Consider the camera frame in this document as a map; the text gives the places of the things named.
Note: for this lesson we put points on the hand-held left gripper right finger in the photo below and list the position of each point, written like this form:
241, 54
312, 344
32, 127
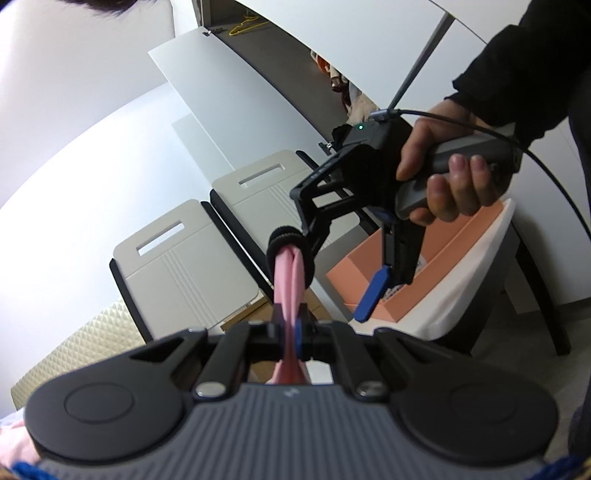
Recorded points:
298, 339

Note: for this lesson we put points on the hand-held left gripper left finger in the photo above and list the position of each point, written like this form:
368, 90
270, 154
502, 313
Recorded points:
275, 332

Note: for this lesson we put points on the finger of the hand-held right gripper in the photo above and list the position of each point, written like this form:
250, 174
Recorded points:
373, 293
309, 221

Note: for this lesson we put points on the person's right forearm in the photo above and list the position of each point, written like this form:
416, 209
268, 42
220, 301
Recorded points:
521, 69

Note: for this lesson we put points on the person's right hand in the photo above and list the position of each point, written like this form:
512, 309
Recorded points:
415, 147

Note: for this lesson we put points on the orange box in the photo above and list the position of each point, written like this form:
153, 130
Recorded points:
351, 277

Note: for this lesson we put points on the cardboard box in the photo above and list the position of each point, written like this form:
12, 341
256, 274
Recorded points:
318, 309

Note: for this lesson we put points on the pile of clothes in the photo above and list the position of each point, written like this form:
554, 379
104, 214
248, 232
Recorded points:
341, 87

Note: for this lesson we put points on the white table with black legs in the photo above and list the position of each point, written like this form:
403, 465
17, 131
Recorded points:
461, 295

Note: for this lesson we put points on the white wardrobe door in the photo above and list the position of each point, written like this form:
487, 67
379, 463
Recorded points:
221, 87

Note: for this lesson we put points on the yellow hanger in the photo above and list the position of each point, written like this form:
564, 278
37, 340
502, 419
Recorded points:
244, 25

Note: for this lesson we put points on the cream quilted mattress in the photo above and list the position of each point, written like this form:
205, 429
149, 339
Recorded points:
83, 350

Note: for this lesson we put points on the person's dark clothing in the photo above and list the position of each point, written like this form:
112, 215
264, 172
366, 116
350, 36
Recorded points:
582, 434

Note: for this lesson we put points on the pink cloth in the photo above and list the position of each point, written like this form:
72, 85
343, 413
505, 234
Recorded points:
16, 443

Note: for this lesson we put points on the person's dark hair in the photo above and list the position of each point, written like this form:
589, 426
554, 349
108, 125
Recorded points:
101, 5

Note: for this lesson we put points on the white chair with black frame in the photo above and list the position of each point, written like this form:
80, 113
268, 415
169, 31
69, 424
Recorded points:
184, 272
258, 184

